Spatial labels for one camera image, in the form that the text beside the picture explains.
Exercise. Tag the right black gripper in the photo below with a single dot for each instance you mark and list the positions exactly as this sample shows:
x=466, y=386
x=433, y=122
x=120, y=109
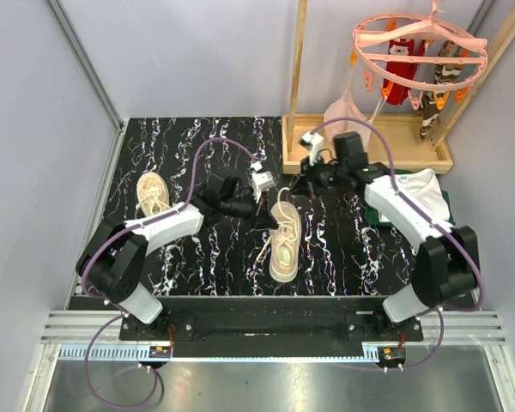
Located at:
x=302, y=187

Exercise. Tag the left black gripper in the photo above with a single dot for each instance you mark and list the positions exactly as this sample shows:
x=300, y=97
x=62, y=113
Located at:
x=263, y=219

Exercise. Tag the cream shoelace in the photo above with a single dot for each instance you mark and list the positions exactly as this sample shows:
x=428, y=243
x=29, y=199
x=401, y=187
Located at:
x=285, y=240

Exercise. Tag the beige sneaker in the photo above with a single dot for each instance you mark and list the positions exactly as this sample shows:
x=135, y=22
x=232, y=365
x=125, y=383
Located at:
x=152, y=194
x=280, y=273

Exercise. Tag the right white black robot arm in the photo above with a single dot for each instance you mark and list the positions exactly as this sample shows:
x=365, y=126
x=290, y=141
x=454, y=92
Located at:
x=446, y=263

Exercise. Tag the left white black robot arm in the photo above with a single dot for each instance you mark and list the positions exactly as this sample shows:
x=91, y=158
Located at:
x=113, y=259

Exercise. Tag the black marble pattern mat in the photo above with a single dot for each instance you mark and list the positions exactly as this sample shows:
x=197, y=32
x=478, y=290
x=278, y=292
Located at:
x=341, y=252

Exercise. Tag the green folded garment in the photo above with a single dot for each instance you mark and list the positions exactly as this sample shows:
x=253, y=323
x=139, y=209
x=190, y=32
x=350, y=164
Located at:
x=373, y=217

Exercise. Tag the pink bra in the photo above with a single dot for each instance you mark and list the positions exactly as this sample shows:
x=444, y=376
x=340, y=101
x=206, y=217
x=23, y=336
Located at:
x=345, y=107

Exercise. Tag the white t-shirt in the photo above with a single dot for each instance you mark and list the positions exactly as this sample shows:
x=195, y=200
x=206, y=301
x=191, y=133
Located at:
x=424, y=187

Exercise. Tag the brown striped sock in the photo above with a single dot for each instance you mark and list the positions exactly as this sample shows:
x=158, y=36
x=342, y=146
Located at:
x=443, y=74

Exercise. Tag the red sock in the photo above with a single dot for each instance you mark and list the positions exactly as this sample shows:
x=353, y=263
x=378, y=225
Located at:
x=403, y=47

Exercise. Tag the pink round clip hanger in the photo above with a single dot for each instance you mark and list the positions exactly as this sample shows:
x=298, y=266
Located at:
x=371, y=39

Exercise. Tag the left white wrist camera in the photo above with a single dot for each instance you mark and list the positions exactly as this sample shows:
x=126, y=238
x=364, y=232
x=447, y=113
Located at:
x=261, y=181

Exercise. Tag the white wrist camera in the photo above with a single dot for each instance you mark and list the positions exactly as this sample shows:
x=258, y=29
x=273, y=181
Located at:
x=314, y=144
x=261, y=181

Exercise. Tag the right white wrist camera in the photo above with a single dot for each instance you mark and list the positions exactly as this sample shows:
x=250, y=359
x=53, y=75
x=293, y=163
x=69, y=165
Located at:
x=314, y=144

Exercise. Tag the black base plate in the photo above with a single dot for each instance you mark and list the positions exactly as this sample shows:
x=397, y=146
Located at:
x=271, y=328

